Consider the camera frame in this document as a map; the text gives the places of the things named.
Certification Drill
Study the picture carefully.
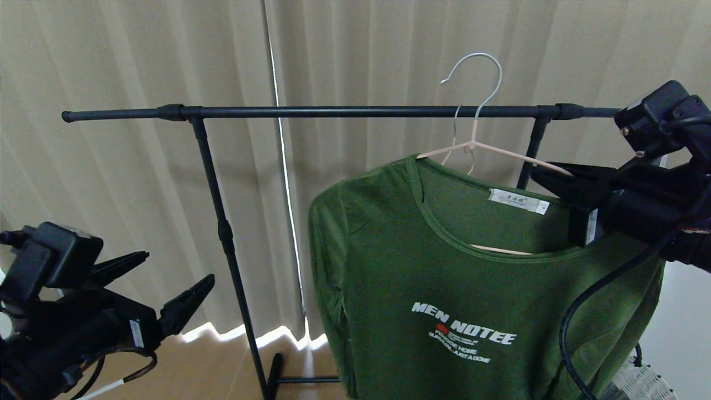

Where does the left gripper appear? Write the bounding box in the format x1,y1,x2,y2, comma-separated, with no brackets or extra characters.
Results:
0,251,216,400

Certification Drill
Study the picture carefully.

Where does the black clothes rack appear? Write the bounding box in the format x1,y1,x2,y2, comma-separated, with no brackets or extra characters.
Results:
61,103,623,400

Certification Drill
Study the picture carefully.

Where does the beige curtain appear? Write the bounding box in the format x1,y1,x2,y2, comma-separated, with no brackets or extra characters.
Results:
0,0,711,352

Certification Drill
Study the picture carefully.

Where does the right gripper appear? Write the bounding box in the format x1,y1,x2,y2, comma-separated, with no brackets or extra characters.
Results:
569,161,711,273

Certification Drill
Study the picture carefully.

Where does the green long-sleeved shirt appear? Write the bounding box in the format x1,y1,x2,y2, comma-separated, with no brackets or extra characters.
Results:
308,154,665,400

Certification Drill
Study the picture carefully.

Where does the white laundry basket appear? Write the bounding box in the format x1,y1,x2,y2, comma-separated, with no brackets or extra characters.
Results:
599,343,679,400

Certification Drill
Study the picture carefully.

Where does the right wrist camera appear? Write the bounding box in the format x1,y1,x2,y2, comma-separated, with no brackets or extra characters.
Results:
614,81,711,162

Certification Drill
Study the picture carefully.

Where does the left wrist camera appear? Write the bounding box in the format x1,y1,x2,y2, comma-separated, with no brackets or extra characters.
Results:
0,222,104,305

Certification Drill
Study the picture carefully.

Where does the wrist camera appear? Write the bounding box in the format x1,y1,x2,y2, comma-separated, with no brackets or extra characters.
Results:
614,81,711,162
0,222,104,305

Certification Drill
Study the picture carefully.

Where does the pink clothes hanger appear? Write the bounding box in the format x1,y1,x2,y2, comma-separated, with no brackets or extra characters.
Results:
417,53,574,256
442,104,477,176

